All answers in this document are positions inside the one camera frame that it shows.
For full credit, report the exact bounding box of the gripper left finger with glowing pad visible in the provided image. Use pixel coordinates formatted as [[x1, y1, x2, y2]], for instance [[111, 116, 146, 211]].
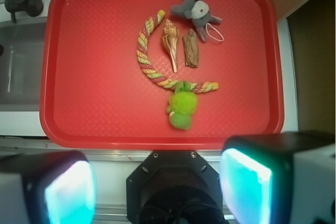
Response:
[[1, 151, 97, 223]]

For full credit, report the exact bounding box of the grey plush mouse toy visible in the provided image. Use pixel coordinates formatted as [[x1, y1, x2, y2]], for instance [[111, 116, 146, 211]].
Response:
[[170, 0, 224, 42]]

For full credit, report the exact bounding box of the red plastic tray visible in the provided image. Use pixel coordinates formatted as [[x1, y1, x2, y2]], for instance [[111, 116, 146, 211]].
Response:
[[40, 0, 284, 150]]

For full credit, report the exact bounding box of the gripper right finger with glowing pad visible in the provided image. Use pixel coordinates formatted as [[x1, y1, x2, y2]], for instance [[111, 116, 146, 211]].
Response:
[[219, 131, 335, 223]]

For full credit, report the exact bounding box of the stainless steel sink basin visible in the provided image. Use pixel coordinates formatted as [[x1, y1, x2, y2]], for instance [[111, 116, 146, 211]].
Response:
[[1, 22, 46, 112]]

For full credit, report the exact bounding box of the brown spiral sea shell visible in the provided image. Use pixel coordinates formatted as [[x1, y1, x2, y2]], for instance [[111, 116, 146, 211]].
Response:
[[161, 19, 179, 73]]

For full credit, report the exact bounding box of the brown wood bark piece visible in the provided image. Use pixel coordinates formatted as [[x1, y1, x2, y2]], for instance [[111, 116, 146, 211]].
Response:
[[183, 29, 200, 68]]

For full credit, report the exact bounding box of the green fuzzy plush toy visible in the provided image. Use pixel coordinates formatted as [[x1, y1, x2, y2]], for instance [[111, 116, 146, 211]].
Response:
[[166, 81, 198, 130]]

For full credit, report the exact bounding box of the multicolour twisted rope toy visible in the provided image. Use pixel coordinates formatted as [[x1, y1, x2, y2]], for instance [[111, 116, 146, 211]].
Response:
[[135, 9, 220, 93]]

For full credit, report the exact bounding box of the black octagonal mount base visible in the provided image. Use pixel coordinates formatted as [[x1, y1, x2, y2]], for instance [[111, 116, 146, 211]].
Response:
[[126, 151, 228, 223]]

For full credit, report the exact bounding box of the dark metal faucet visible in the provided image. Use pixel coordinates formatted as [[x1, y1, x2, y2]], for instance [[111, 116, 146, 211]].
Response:
[[4, 0, 44, 23]]

